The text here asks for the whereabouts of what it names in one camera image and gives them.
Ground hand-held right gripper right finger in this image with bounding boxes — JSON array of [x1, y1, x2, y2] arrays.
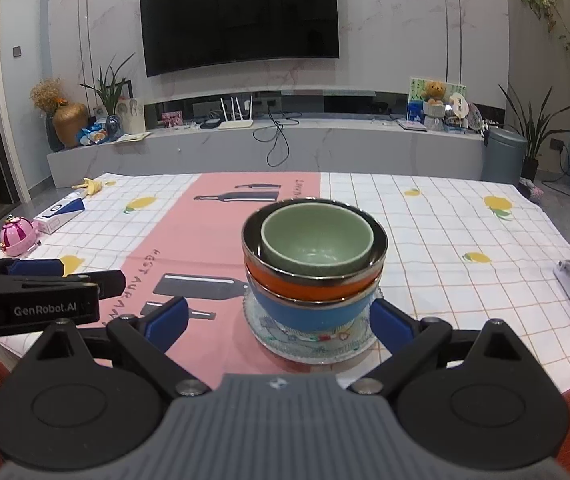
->
[[347, 297, 530, 396]]

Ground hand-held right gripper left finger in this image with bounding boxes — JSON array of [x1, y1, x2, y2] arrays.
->
[[35, 296, 213, 397]]

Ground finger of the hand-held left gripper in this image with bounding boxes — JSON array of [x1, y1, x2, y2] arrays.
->
[[0, 256, 64, 277], [0, 269, 126, 297]]

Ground white painted plate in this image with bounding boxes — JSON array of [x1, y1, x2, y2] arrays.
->
[[257, 317, 373, 357]]

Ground blue steel bowl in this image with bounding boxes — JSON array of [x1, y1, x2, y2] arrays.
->
[[252, 285, 380, 341]]

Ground flower print glass plate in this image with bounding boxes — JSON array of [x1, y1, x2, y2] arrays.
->
[[242, 287, 380, 365]]

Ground orange steel bowl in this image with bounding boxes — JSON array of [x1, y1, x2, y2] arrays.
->
[[241, 199, 389, 311]]

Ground green ceramic bowl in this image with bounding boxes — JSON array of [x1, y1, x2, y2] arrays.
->
[[260, 201, 376, 281]]

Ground pink round toy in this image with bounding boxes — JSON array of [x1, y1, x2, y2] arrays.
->
[[0, 215, 38, 258]]

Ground white blue box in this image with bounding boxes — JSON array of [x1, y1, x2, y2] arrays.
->
[[33, 196, 86, 234]]

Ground checked pink white tablecloth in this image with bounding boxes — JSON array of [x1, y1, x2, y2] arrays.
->
[[0, 172, 570, 411]]

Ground blue snack packet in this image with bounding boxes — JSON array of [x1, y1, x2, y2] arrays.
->
[[76, 125, 110, 147]]

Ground gold vase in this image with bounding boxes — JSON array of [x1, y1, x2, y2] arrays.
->
[[54, 102, 89, 148]]

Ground grey marble television console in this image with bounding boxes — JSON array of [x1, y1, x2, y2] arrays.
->
[[46, 117, 486, 188]]

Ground dried flowers in dark vase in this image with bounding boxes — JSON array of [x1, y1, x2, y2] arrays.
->
[[30, 77, 66, 153]]

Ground green plant in blue vase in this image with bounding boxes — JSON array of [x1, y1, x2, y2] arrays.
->
[[80, 52, 136, 143]]

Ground grey trash bin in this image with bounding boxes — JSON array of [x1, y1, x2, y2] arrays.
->
[[481, 127, 528, 186]]

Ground white router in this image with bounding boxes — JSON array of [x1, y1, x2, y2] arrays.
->
[[218, 95, 256, 130]]

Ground white basket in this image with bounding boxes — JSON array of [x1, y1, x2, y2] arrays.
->
[[425, 104, 446, 131]]

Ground decorative patterned plate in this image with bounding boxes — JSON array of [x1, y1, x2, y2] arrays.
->
[[465, 102, 483, 133]]

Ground white fan-shaped sign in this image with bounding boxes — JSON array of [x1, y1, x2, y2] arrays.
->
[[447, 92, 467, 121]]

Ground brown teddy bear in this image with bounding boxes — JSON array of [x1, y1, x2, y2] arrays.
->
[[424, 80, 447, 106]]

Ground long-leaf potted plant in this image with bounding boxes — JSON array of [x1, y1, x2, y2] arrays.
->
[[497, 82, 570, 181]]

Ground black television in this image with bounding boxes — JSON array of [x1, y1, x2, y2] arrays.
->
[[139, 0, 340, 77]]

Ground hanging vine plant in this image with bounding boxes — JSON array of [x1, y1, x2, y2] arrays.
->
[[516, 0, 570, 76]]

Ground black cable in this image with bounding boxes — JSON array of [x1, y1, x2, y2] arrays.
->
[[252, 112, 300, 167]]

